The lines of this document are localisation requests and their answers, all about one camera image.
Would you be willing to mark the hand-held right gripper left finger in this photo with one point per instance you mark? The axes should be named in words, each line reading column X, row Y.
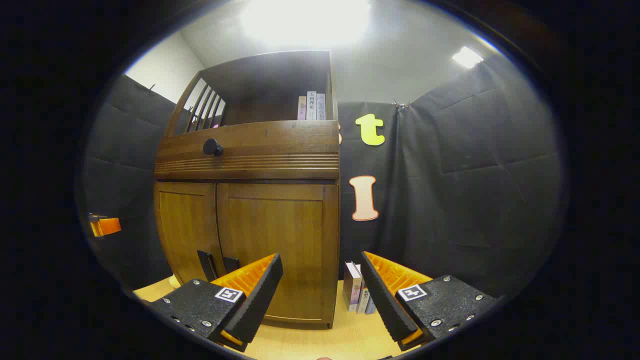
column 260, row 300

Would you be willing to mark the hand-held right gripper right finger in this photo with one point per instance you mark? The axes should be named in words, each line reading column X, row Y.
column 382, row 300

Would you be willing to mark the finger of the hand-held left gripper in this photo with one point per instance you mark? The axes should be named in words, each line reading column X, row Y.
column 107, row 226

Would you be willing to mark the wooden cabinet door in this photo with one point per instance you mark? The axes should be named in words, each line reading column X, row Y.
column 185, row 230
column 280, row 235

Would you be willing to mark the wooden double-door shoe cabinet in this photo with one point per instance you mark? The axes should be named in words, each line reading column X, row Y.
column 260, row 75

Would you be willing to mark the dark spine paperback book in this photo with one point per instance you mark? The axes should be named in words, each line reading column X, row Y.
column 363, row 300

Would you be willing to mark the white pink paperback book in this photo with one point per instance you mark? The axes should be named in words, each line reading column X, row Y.
column 351, row 287

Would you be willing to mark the round black drawer knob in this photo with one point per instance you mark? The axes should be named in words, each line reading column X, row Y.
column 212, row 147

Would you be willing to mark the ribbed wooden drawer front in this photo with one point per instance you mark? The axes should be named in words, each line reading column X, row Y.
column 280, row 150

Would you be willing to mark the black backdrop cloth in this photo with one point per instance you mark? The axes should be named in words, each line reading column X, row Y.
column 475, row 175

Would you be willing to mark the metal backdrop clip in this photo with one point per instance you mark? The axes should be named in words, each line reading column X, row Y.
column 401, row 105

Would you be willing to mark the pink spine shelf book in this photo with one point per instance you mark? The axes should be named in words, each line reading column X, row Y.
column 302, row 109

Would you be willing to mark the white spine shelf book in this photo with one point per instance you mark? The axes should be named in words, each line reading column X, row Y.
column 311, row 106

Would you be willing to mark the grey spine shelf book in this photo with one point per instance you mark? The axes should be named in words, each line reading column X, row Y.
column 320, row 107

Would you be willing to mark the small ceiling light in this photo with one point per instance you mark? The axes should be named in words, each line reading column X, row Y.
column 467, row 57

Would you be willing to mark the large ceiling light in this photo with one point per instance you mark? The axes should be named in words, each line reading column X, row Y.
column 305, row 20

